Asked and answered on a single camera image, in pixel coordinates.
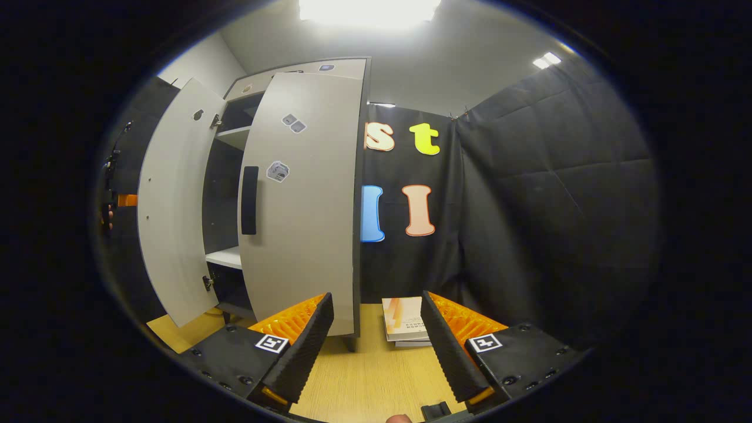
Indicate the white book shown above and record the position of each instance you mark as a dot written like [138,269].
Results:
[414,344]

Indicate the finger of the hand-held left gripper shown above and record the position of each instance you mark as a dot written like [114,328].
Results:
[128,200]

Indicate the small ceiling light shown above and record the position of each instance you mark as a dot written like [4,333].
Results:
[382,105]
[546,60]

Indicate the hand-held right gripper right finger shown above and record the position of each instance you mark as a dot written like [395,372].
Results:
[452,352]

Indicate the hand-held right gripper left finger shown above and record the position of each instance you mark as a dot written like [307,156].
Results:
[299,352]

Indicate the grey cabinet drawer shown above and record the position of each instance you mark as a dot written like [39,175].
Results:
[305,67]

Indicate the grey cabinet door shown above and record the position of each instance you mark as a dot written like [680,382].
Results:
[176,223]
[311,235]

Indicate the black backdrop cloth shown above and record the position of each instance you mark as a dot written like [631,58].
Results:
[126,264]
[529,205]

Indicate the grey wooden cabinet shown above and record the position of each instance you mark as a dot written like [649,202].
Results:
[223,194]

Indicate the large ceiling light panel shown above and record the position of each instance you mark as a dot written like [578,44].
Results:
[369,12]

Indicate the beige book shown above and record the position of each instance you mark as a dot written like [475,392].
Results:
[404,320]

